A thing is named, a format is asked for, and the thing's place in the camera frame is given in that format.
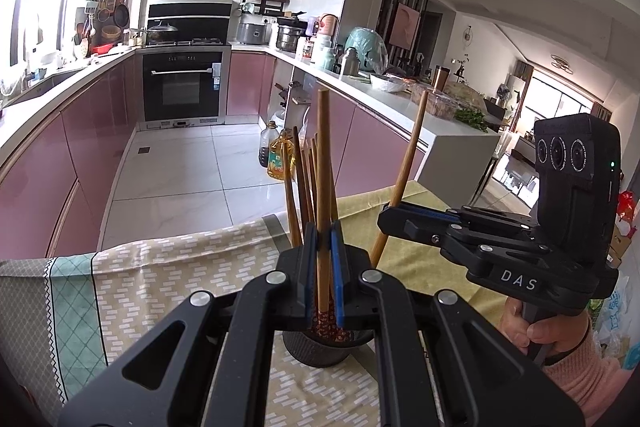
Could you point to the teal plastic-wrapped appliance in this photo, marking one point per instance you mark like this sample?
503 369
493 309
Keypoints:
367 47

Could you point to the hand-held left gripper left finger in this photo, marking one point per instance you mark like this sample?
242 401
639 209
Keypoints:
310 292

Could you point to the yellow cooking oil bottle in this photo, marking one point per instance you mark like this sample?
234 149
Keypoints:
278 159

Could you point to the cardboard box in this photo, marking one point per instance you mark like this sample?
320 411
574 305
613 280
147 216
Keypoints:
622 247

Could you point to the steel thermos bottle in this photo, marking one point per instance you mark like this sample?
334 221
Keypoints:
350 63

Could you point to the white plastic bag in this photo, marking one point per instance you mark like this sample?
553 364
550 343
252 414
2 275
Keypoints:
617 317

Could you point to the pink kettle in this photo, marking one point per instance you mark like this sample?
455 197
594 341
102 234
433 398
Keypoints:
330 26

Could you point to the dark sauce bottle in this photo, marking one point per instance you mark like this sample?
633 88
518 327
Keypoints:
267 152

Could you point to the red basin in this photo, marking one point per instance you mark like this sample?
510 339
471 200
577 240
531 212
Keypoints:
104 50

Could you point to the bunch of wooden chopsticks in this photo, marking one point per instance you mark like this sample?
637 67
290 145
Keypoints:
292 212

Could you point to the pink wall picture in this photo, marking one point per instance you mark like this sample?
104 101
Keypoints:
405 27

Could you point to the built-in black oven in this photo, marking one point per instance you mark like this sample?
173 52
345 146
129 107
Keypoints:
180 92

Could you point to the person's right hand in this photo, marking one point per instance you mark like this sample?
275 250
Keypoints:
565 332

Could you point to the pink kitchen base cabinets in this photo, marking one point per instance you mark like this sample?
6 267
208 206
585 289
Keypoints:
370 132
75 147

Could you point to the pale green canister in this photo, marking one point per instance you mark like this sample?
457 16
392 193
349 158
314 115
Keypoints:
325 57

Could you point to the red bag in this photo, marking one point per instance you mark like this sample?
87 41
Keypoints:
630 207

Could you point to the black mesh utensil holder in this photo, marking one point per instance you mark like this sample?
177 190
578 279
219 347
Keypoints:
320 352

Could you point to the red-tipped wooden chopstick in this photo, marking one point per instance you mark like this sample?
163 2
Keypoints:
407 157

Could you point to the steel stockpot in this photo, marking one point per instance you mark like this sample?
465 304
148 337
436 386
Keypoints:
290 39

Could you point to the black wok with lid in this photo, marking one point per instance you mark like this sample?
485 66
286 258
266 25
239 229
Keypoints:
162 34

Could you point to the clear food container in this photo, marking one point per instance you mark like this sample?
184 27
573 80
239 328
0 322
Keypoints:
440 107

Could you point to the round ceiling lamp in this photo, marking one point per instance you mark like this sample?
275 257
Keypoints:
561 63

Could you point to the silver rice cooker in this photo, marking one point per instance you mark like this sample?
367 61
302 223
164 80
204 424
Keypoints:
254 35

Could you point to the hanging kitchen utensils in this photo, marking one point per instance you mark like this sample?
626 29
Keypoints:
107 12

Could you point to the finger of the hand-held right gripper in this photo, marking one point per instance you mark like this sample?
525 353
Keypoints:
435 211
410 227

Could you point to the black range hood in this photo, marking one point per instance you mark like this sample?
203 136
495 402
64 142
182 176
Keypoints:
190 9

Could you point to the brown tumbler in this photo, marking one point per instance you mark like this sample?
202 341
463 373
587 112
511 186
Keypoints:
440 78

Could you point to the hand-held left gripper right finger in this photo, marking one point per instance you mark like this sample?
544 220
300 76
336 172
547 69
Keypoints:
338 287

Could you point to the patchwork patterned tablecloth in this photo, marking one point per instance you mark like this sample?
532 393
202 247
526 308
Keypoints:
150 267

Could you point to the green herbs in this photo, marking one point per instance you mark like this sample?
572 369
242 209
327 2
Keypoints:
472 119

